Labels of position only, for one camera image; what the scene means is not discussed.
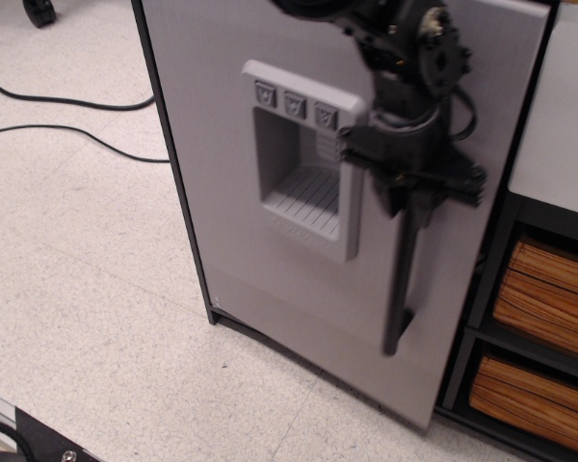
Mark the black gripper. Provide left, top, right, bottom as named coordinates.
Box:
left=340, top=110, right=486, bottom=229

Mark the black door handle bar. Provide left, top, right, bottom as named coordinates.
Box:
left=382, top=210, right=424, bottom=356

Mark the grey toy fridge door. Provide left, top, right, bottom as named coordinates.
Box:
left=134, top=1, right=555, bottom=429

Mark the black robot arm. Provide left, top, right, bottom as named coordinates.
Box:
left=276, top=1, right=486, bottom=230

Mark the grey water dispenser panel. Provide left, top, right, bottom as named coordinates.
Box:
left=242, top=60, right=367, bottom=263

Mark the white countertop panel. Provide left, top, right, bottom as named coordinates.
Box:
left=509, top=2, right=578, bottom=213

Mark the black toy kitchen cabinet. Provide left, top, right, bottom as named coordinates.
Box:
left=130, top=0, right=578, bottom=462

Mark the black caster wheel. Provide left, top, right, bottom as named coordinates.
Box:
left=22, top=0, right=57, bottom=28

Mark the upper black floor cable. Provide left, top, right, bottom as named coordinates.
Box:
left=0, top=75, right=156, bottom=112

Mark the black floor cable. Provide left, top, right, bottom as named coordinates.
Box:
left=0, top=124, right=171, bottom=164
left=0, top=75, right=156, bottom=112

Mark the lower black floor cable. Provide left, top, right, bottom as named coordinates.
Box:
left=0, top=124, right=171, bottom=164

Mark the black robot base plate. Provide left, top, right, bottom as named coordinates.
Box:
left=14, top=407, right=100, bottom=462

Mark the black braided cable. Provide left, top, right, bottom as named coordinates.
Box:
left=0, top=417, right=33, bottom=462

